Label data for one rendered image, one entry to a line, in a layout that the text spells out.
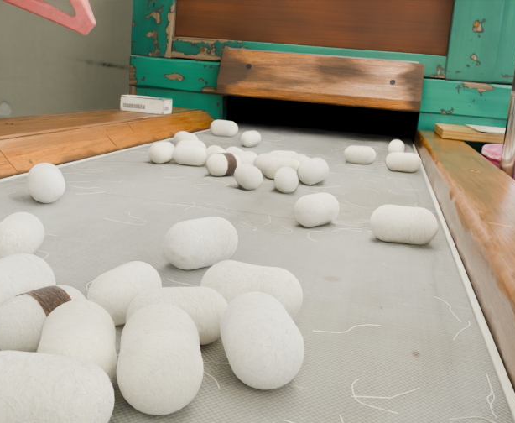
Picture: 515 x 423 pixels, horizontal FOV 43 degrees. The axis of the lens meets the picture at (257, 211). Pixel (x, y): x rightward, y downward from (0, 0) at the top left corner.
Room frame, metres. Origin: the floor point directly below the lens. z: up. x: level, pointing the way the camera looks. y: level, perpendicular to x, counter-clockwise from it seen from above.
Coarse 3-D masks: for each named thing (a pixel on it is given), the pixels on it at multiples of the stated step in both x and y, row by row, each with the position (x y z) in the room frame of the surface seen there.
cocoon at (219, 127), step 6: (216, 120) 0.89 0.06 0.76; (222, 120) 0.89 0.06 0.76; (216, 126) 0.88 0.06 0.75; (222, 126) 0.88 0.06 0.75; (228, 126) 0.88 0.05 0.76; (234, 126) 0.88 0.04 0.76; (216, 132) 0.88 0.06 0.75; (222, 132) 0.88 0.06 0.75; (228, 132) 0.88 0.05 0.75; (234, 132) 0.88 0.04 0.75
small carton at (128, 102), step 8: (128, 96) 0.87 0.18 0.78; (136, 96) 0.88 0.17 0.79; (120, 104) 0.87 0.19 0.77; (128, 104) 0.87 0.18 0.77; (136, 104) 0.86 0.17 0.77; (144, 104) 0.86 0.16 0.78; (152, 104) 0.86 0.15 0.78; (160, 104) 0.86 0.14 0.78; (168, 104) 0.87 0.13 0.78; (144, 112) 0.86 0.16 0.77; (152, 112) 0.86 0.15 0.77; (160, 112) 0.86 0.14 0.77; (168, 112) 0.88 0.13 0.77
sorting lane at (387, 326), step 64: (0, 192) 0.40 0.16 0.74; (64, 192) 0.42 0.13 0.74; (128, 192) 0.44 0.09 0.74; (192, 192) 0.46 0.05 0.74; (256, 192) 0.48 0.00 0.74; (320, 192) 0.50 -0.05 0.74; (384, 192) 0.53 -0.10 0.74; (64, 256) 0.28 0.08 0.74; (128, 256) 0.29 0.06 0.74; (256, 256) 0.30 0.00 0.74; (320, 256) 0.31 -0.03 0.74; (384, 256) 0.32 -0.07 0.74; (448, 256) 0.34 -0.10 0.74; (320, 320) 0.23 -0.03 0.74; (384, 320) 0.23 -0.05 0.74; (448, 320) 0.24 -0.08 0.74; (320, 384) 0.17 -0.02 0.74; (384, 384) 0.18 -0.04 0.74; (448, 384) 0.18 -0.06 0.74
